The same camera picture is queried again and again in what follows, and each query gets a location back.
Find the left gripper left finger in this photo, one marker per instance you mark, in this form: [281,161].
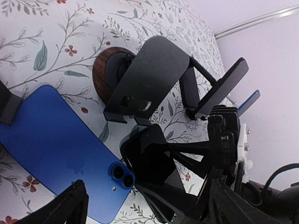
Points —
[69,207]

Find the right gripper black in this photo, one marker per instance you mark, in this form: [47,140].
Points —
[283,205]

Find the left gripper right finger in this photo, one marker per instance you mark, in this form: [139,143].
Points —
[227,207]

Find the small black phone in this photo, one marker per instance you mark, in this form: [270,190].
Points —
[222,88]

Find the round wooden base stand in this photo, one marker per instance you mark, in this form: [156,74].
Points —
[135,84]

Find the black clamp phone stand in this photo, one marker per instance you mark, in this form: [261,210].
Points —
[192,84]

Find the blue phone face down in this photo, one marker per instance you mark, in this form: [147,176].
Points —
[53,144]

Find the black round folding stand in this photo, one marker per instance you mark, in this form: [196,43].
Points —
[9,105]

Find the right aluminium frame post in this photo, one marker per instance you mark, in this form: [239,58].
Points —
[271,16]

